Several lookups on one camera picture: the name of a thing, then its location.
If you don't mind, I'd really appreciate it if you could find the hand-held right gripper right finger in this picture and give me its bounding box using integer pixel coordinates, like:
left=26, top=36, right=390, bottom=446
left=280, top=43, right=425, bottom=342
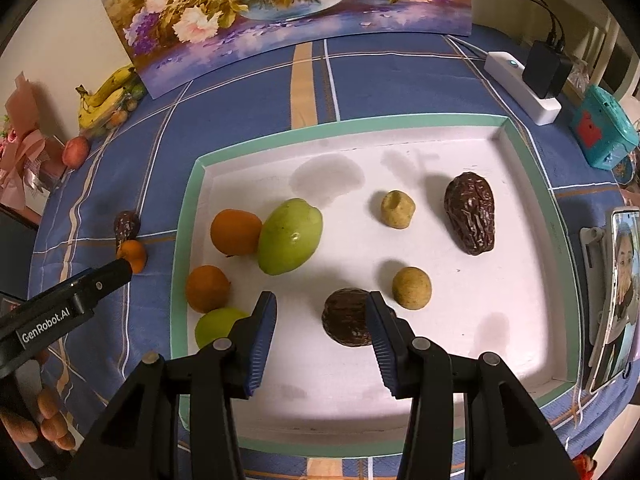
left=365, top=291, right=581, bottom=480

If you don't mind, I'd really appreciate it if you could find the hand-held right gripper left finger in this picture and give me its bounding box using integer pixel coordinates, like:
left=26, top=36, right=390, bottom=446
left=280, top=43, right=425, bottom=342
left=67, top=290, right=279, bottom=480

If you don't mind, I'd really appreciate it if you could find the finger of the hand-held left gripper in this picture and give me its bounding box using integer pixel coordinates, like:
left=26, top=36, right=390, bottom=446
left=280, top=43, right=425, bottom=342
left=70, top=258, right=134, bottom=312

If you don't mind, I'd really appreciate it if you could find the orange tangerine with stem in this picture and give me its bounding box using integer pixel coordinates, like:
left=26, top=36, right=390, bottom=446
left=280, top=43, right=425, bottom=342
left=119, top=240, right=149, bottom=275

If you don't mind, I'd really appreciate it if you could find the small green fruit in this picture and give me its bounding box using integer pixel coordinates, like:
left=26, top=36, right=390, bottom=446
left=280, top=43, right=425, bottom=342
left=194, top=307, right=251, bottom=351

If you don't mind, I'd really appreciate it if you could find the large green mango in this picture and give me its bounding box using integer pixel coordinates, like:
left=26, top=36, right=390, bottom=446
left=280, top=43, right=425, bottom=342
left=256, top=198, right=324, bottom=276

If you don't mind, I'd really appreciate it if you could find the small tan round fruit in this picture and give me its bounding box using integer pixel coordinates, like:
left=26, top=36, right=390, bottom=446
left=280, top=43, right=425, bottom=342
left=391, top=266, right=432, bottom=311
left=380, top=190, right=416, bottom=230

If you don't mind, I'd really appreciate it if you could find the white tray with green rim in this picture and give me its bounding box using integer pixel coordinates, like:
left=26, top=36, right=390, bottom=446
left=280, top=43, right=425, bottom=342
left=169, top=114, right=583, bottom=461

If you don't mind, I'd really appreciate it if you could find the person's left hand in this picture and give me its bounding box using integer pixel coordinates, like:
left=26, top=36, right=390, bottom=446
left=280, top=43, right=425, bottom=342
left=0, top=386, right=77, bottom=453

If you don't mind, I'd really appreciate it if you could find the red apple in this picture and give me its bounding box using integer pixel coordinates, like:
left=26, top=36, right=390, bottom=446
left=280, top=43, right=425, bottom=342
left=61, top=136, right=91, bottom=168

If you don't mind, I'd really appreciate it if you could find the pink flower bouquet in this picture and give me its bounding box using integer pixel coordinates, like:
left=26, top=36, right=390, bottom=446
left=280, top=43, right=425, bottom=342
left=0, top=71, right=68, bottom=211

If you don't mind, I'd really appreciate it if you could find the yellow banana bunch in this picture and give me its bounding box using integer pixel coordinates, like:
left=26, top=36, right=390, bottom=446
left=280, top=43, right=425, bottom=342
left=76, top=66, right=137, bottom=131

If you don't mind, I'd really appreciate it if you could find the smartphone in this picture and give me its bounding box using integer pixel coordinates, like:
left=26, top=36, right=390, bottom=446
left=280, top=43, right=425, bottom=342
left=590, top=208, right=640, bottom=393

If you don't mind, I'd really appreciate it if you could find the blue plaid tablecloth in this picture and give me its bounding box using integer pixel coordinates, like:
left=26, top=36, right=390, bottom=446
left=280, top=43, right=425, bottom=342
left=30, top=25, right=640, bottom=480

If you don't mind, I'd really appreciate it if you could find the white power strip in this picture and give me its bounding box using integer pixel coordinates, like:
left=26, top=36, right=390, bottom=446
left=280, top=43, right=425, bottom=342
left=484, top=51, right=562, bottom=126

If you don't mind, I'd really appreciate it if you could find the teal box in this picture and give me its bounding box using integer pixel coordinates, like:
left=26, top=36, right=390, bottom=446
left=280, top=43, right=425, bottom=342
left=570, top=85, right=640, bottom=168

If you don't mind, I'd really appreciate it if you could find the flower painting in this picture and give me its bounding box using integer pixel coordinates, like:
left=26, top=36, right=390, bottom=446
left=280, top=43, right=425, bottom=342
left=87, top=0, right=473, bottom=100

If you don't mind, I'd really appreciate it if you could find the black charger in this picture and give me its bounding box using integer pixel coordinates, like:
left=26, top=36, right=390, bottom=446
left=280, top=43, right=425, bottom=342
left=522, top=40, right=575, bottom=100

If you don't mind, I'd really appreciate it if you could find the black cable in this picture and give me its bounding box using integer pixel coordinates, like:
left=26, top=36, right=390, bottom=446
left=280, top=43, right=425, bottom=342
left=440, top=0, right=566, bottom=46
left=395, top=0, right=558, bottom=46

